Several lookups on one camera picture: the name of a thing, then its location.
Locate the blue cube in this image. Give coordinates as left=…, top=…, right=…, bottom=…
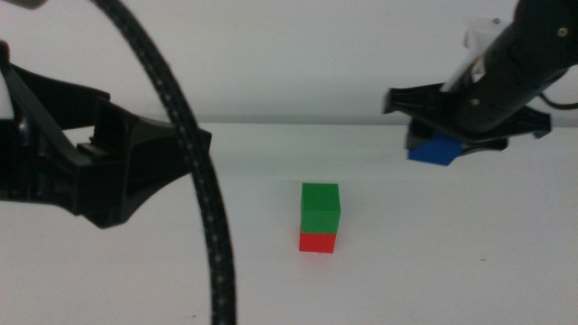
left=407, top=133, right=464, bottom=167

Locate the green cube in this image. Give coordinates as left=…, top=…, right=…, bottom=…
left=300, top=182, right=341, bottom=235

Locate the red cube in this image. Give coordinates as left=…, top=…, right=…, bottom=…
left=298, top=231, right=338, bottom=255

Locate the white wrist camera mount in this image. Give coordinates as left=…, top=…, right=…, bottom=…
left=440, top=16, right=506, bottom=94

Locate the thin black cable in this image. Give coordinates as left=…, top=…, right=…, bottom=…
left=537, top=92, right=578, bottom=111

